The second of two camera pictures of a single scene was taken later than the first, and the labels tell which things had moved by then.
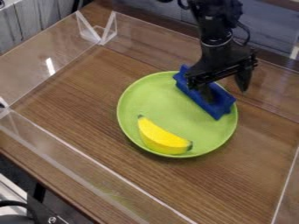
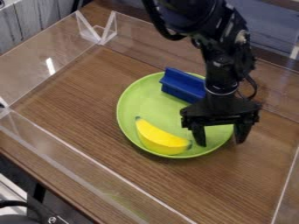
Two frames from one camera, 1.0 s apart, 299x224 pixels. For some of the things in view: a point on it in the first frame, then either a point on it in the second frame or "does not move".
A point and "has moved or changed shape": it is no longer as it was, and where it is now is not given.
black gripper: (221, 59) to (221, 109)
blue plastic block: (223, 101) has moved or changed shape
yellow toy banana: (162, 140) does not move
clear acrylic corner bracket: (96, 33) does not move
